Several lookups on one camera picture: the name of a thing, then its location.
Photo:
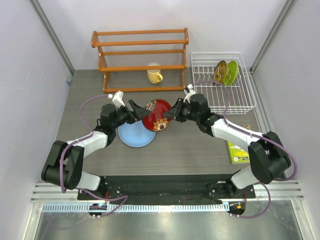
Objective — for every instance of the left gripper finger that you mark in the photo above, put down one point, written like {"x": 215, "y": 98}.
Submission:
{"x": 140, "y": 113}
{"x": 134, "y": 106}

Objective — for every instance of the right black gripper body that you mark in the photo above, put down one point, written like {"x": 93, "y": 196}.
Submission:
{"x": 183, "y": 112}

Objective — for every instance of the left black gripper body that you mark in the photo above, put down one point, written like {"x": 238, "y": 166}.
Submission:
{"x": 123, "y": 116}

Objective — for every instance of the red floral plate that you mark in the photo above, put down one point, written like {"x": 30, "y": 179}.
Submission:
{"x": 155, "y": 121}

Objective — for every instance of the blue plate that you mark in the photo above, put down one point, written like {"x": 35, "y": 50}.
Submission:
{"x": 135, "y": 135}

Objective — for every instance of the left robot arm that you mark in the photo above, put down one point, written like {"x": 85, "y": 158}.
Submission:
{"x": 64, "y": 164}

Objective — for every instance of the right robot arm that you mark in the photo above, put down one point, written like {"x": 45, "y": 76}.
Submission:
{"x": 268, "y": 159}

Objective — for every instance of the orange wooden shelf rack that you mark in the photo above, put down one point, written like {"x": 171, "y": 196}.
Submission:
{"x": 141, "y": 51}

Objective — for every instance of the yellow ceramic mug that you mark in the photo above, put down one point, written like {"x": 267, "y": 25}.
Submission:
{"x": 154, "y": 76}

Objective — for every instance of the brown yellow plate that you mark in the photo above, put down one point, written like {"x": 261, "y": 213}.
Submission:
{"x": 220, "y": 72}

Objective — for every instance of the green plate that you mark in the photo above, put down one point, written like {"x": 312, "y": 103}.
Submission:
{"x": 232, "y": 72}

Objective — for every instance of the green booklet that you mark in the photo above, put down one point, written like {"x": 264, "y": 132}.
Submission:
{"x": 237, "y": 155}

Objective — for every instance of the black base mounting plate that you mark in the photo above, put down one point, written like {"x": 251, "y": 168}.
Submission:
{"x": 164, "y": 190}

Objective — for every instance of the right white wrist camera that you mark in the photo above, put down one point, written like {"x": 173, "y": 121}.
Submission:
{"x": 189, "y": 91}

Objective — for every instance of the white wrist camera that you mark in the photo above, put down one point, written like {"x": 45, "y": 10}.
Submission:
{"x": 189, "y": 91}
{"x": 117, "y": 99}

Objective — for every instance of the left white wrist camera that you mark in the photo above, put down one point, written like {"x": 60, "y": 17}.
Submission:
{"x": 117, "y": 99}

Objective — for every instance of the white wire dish rack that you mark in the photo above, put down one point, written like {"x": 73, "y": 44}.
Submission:
{"x": 238, "y": 97}

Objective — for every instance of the white slotted cable duct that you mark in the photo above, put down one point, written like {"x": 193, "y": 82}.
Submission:
{"x": 82, "y": 207}

